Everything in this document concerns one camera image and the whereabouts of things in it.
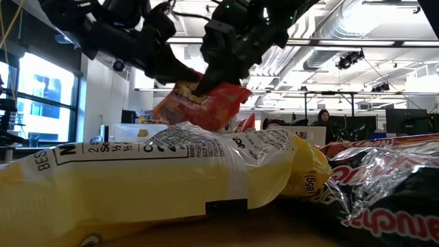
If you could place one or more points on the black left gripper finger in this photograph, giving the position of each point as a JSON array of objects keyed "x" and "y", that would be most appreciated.
[{"x": 171, "y": 68}]

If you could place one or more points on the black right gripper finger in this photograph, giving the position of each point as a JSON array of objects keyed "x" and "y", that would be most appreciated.
[{"x": 219, "y": 80}]

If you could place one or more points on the yellow Maruchan chicken ramen pack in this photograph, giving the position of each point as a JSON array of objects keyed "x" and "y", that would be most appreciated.
[
  {"x": 308, "y": 171},
  {"x": 120, "y": 185},
  {"x": 143, "y": 133},
  {"x": 154, "y": 121}
]

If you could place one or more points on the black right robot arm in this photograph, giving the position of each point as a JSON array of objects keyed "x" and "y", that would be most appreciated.
[{"x": 295, "y": 10}]

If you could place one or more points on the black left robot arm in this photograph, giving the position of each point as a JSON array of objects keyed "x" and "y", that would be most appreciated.
[{"x": 65, "y": 17}]

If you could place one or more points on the small black monitor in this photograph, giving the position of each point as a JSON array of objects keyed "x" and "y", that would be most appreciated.
[{"x": 127, "y": 116}]

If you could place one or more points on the black ceiling spotlight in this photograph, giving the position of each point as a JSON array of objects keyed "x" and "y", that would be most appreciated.
[
  {"x": 380, "y": 87},
  {"x": 348, "y": 61}
]

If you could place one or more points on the large glass window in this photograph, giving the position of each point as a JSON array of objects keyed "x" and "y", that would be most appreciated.
[{"x": 44, "y": 103}]

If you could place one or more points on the overhead light bar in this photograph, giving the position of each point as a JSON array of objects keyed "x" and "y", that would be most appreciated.
[{"x": 356, "y": 43}]

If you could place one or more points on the person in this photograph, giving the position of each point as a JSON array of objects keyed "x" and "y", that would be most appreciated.
[{"x": 324, "y": 118}]

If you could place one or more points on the white plastic bin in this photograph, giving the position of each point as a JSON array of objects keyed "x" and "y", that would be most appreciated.
[{"x": 317, "y": 137}]

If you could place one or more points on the black shelf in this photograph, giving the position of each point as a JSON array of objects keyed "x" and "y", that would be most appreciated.
[{"x": 5, "y": 106}]

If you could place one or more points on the black computer monitor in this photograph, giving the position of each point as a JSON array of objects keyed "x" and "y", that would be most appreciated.
[
  {"x": 406, "y": 121},
  {"x": 356, "y": 127}
]

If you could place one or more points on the black ceiling track fixture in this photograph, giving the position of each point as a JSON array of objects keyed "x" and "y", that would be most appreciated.
[{"x": 391, "y": 2}]

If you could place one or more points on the black ceiling camera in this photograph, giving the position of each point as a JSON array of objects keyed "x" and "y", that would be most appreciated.
[{"x": 118, "y": 65}]

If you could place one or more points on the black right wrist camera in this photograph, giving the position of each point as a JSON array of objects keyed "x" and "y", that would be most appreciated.
[{"x": 219, "y": 43}]

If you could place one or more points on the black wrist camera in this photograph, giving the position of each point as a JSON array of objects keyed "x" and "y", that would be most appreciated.
[
  {"x": 157, "y": 24},
  {"x": 219, "y": 43}
]

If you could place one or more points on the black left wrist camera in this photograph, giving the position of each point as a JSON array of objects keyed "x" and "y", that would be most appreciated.
[{"x": 157, "y": 24}]

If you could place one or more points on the silver ventilation duct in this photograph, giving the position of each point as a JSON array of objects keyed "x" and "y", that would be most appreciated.
[{"x": 343, "y": 20}]

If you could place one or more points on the black metal gantry frame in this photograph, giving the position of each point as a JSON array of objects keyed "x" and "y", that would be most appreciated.
[{"x": 329, "y": 93}]

